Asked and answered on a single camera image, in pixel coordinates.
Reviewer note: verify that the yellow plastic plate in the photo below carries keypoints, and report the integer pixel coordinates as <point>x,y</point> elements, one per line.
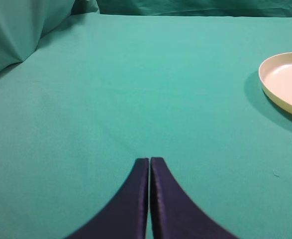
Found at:
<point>275,74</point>

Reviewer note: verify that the green tablecloth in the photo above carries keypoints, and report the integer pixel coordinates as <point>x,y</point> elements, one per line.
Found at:
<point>103,90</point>

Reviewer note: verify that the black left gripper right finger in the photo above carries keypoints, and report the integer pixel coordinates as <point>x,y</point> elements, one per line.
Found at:
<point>173,213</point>

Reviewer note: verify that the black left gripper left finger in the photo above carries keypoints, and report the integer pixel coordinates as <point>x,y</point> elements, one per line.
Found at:
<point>125,215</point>

